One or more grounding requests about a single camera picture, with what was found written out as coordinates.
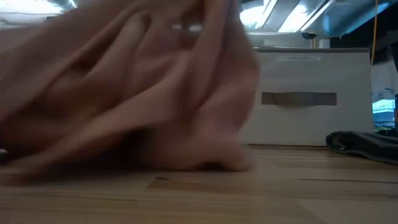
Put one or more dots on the grey waffle towel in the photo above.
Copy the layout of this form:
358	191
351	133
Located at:
367	146

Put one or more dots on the beige fabric storage box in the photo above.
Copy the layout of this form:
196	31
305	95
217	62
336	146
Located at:
311	124

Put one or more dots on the blue-lit screen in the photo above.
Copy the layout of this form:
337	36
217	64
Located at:
384	106

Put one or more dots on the pink checked towel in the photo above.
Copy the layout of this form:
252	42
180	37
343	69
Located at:
124	93

